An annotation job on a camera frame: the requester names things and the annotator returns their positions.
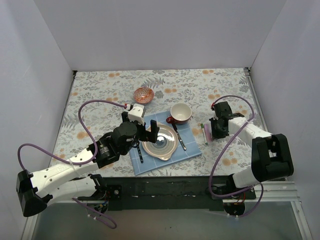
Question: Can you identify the white green-tipped marker pen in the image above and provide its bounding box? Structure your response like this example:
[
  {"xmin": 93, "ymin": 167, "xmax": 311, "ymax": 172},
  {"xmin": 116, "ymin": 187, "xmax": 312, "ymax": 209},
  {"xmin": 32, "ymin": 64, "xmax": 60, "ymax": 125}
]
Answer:
[{"xmin": 200, "ymin": 123, "xmax": 208, "ymax": 145}]

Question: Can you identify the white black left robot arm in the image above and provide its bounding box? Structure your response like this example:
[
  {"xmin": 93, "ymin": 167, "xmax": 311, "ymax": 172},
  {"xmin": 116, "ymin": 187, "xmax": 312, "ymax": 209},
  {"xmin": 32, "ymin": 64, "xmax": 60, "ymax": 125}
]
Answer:
[{"xmin": 16, "ymin": 112, "xmax": 160, "ymax": 217}]

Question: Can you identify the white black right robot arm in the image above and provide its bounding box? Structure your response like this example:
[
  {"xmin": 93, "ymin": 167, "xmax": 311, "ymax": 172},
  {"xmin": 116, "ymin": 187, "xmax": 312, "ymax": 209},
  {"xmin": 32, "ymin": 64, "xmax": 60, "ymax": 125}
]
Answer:
[{"xmin": 208, "ymin": 101, "xmax": 294, "ymax": 199}]

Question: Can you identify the silver fork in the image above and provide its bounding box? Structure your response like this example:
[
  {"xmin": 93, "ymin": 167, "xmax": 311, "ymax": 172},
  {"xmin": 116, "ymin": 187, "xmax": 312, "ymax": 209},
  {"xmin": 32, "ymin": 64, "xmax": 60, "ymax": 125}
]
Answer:
[{"xmin": 136, "ymin": 145, "xmax": 144, "ymax": 164}]

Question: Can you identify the cream grey plate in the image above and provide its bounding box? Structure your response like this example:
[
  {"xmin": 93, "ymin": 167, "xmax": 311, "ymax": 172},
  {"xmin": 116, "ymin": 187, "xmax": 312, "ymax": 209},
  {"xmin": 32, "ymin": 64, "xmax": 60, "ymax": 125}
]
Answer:
[{"xmin": 142, "ymin": 122, "xmax": 179, "ymax": 161}]

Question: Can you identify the silver patterned knife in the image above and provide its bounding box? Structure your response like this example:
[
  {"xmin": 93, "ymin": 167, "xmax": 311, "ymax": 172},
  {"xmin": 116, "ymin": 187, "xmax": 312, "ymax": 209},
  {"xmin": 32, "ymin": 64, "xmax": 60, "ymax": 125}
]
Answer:
[{"xmin": 171, "ymin": 123, "xmax": 187, "ymax": 151}]

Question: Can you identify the red white cup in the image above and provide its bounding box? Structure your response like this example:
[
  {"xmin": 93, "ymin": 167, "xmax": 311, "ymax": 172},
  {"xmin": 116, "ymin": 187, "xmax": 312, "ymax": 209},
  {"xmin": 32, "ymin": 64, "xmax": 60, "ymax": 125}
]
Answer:
[{"xmin": 166, "ymin": 103, "xmax": 192, "ymax": 124}]

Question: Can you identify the blue checked placemat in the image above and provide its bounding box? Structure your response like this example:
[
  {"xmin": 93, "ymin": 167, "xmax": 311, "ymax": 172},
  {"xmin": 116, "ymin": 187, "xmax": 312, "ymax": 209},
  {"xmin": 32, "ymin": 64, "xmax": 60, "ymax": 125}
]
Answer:
[{"xmin": 129, "ymin": 111, "xmax": 202, "ymax": 176}]

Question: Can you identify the red patterned bowl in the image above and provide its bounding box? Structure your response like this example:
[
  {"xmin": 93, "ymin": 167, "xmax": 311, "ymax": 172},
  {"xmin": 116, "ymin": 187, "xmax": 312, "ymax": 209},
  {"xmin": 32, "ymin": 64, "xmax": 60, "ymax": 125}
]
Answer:
[{"xmin": 133, "ymin": 86, "xmax": 155, "ymax": 104}]

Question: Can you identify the floral patterned tablecloth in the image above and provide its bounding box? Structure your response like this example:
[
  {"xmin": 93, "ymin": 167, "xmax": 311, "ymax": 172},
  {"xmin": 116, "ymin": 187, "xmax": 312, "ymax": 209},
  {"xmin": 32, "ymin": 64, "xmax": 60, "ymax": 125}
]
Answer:
[{"xmin": 53, "ymin": 68, "xmax": 265, "ymax": 177}]

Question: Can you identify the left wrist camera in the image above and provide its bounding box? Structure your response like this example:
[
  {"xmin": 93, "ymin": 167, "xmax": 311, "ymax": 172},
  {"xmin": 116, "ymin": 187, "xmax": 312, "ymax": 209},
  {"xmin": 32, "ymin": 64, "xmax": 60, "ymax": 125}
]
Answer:
[{"xmin": 127, "ymin": 103, "xmax": 146, "ymax": 125}]

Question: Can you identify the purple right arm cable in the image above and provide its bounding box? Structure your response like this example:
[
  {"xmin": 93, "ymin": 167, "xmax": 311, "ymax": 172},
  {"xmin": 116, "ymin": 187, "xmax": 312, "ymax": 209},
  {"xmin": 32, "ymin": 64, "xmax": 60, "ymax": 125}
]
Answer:
[{"xmin": 208, "ymin": 94, "xmax": 264, "ymax": 218}]

